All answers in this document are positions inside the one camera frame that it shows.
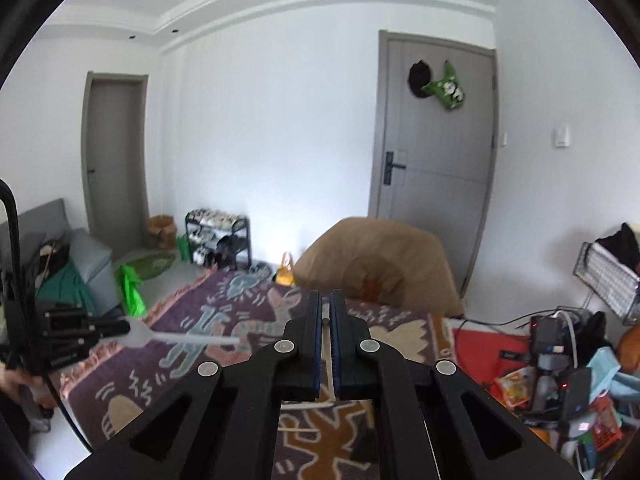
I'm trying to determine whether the yellow snack packet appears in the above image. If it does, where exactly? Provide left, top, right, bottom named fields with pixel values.
left=495, top=367, right=537, bottom=411

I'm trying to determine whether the green rug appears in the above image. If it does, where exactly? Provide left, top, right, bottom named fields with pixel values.
left=117, top=251, right=177, bottom=281

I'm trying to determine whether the wooden chopstick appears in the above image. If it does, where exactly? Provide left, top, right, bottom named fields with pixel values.
left=323, top=300, right=334, bottom=402

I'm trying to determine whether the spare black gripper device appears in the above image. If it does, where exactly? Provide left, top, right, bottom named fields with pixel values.
left=557, top=367, right=596, bottom=423
left=530, top=315, right=568, bottom=358

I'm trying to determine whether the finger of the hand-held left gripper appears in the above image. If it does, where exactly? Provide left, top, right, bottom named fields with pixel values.
left=44, top=309, right=132, bottom=337
left=47, top=335, right=103, bottom=371

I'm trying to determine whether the beige upholstered chair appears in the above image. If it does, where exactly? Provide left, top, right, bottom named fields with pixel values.
left=295, top=217, right=463, bottom=318

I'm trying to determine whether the large black wire basket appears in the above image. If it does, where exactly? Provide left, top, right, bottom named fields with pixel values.
left=572, top=242, right=640, bottom=323

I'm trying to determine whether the green cloth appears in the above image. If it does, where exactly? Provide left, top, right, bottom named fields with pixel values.
left=37, top=260, right=98, bottom=318

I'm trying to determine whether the group of shoes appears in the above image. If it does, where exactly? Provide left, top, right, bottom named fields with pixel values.
left=187, top=211, right=248, bottom=267

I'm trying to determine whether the black cloth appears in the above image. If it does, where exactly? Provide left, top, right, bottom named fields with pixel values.
left=597, top=222, right=640, bottom=276

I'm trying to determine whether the black power cable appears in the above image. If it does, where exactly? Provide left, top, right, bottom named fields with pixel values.
left=462, top=305, right=591, bottom=328

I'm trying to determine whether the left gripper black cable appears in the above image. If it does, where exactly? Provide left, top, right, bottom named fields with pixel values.
left=0, top=178, right=96, bottom=456

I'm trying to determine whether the grey panelled door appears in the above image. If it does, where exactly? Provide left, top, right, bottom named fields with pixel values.
left=367, top=30, right=500, bottom=311

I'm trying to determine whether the yellow tote bag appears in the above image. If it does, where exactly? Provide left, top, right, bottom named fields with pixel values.
left=275, top=252, right=297, bottom=287

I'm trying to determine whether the black door lock handle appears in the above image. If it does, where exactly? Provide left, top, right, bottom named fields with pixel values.
left=382, top=150, right=407, bottom=188

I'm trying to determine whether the green plush bag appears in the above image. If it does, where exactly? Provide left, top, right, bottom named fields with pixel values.
left=420, top=60, right=468, bottom=111

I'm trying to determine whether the black shoe rack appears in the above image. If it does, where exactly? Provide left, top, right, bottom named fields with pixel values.
left=184, top=210, right=252, bottom=270

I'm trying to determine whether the black hat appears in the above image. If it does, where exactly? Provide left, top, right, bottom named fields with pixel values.
left=407, top=60, right=433, bottom=97

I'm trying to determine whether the orange plush toy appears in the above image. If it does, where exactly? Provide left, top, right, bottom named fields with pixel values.
left=617, top=327, right=640, bottom=361

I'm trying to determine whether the cardboard box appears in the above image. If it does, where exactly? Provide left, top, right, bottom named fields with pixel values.
left=149, top=215, right=178, bottom=251

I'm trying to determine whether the purple printed blanket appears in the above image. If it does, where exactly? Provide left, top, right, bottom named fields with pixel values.
left=60, top=265, right=451, bottom=480

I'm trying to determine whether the bright green plastic bag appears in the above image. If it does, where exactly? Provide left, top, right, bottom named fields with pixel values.
left=116, top=265, right=148, bottom=318

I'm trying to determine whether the plain grey-brown door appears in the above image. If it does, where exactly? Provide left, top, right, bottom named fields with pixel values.
left=81, top=71, right=150, bottom=256

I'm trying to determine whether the white rice paddle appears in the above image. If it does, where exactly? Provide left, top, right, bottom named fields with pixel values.
left=119, top=324, right=242, bottom=348

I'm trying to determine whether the teal face mask box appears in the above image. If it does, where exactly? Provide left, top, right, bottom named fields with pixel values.
left=587, top=347, right=640, bottom=402

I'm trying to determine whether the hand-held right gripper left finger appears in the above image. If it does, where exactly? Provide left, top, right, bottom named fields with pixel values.
left=62, top=289, right=325, bottom=480

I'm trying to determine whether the person's left hand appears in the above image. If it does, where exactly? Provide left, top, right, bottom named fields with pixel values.
left=0, top=364, right=55, bottom=408

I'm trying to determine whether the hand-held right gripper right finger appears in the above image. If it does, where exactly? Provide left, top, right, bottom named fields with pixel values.
left=329, top=289, right=586, bottom=480

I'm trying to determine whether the red plastic basket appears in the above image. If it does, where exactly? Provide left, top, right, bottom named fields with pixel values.
left=590, top=395, right=627, bottom=447

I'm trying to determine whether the grey sofa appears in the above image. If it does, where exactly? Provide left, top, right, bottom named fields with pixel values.
left=0, top=197, right=126, bottom=331

